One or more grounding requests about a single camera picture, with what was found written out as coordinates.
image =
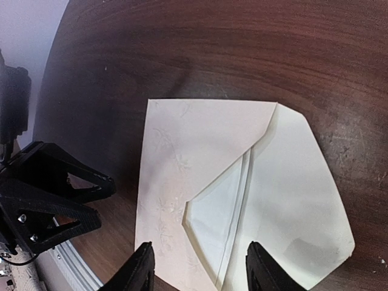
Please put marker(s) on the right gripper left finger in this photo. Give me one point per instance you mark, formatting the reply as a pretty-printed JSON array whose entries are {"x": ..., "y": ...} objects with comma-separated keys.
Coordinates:
[{"x": 137, "y": 273}]

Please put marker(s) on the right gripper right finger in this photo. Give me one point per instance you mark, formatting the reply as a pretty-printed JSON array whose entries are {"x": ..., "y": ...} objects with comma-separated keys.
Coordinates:
[{"x": 265, "y": 274}]

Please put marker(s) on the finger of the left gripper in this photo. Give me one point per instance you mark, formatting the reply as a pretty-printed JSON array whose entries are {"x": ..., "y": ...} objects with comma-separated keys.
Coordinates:
[
  {"x": 48, "y": 167},
  {"x": 36, "y": 220}
]

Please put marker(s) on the cream envelope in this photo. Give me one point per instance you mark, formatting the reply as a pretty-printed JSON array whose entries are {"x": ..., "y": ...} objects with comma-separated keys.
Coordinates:
[{"x": 217, "y": 174}]

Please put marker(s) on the white letter paper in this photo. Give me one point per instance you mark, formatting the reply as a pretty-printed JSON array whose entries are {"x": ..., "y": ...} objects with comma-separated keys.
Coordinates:
[{"x": 211, "y": 219}]

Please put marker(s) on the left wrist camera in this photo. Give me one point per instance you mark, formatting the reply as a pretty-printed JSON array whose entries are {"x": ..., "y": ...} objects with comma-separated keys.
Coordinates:
[{"x": 15, "y": 94}]

